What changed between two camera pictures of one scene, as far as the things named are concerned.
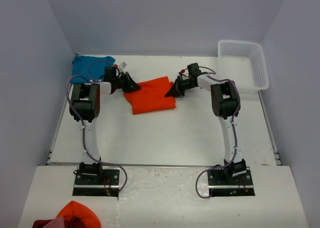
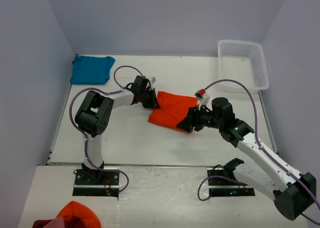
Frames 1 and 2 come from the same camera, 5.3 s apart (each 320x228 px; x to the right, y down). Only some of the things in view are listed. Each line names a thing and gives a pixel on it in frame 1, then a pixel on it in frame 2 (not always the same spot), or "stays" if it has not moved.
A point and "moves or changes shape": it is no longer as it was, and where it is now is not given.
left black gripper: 130,86 -> 152,103
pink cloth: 57,222 stays
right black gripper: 177,90 -> 186,123
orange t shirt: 151,96 moves or changes shape
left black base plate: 106,184 stays
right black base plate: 239,185 stays
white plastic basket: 245,62 stays
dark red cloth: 40,223 stays
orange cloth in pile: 75,215 stays
